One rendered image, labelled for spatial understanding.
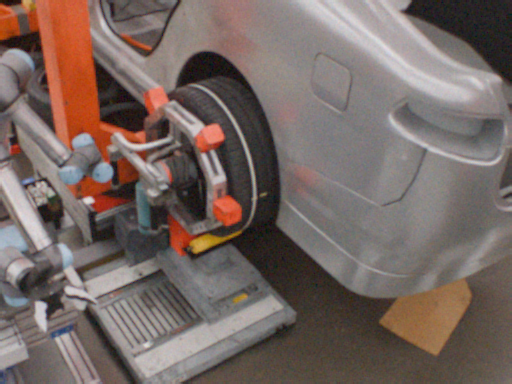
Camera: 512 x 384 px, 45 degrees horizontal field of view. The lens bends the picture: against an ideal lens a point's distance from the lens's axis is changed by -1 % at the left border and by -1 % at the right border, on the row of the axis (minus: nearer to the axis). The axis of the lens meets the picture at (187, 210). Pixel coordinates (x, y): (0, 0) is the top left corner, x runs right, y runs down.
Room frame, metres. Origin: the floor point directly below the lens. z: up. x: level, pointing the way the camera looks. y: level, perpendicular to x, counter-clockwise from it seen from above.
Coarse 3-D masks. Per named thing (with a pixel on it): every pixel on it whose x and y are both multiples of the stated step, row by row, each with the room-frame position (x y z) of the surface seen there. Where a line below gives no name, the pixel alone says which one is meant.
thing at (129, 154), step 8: (112, 136) 2.15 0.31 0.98; (120, 144) 2.09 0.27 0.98; (128, 152) 2.03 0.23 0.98; (136, 160) 1.98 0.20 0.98; (136, 168) 1.96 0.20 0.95; (144, 168) 1.92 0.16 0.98; (144, 176) 1.90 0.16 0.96; (152, 176) 1.87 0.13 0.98; (152, 184) 1.85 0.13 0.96; (160, 192) 1.80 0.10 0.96; (168, 192) 1.80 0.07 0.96
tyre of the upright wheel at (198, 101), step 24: (168, 96) 2.28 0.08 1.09; (192, 96) 2.14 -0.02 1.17; (216, 96) 2.13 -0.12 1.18; (240, 96) 2.14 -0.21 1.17; (216, 120) 2.00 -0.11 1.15; (240, 120) 2.02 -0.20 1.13; (264, 120) 2.05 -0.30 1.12; (240, 144) 1.95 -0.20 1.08; (264, 144) 1.98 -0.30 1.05; (240, 168) 1.88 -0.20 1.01; (264, 168) 1.93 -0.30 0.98; (240, 192) 1.85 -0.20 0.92; (264, 192) 1.90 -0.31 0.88; (264, 216) 1.94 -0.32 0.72
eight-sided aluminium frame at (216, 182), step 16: (160, 112) 2.17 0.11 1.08; (176, 112) 2.15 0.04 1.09; (144, 128) 2.30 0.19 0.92; (160, 128) 2.29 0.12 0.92; (192, 128) 1.99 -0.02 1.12; (192, 144) 1.97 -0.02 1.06; (208, 160) 1.94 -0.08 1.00; (208, 176) 1.87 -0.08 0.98; (224, 176) 1.88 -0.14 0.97; (208, 192) 1.87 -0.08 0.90; (224, 192) 1.87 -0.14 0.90; (176, 208) 2.11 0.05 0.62; (208, 208) 1.87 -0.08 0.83; (192, 224) 2.00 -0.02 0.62; (208, 224) 1.86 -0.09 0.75
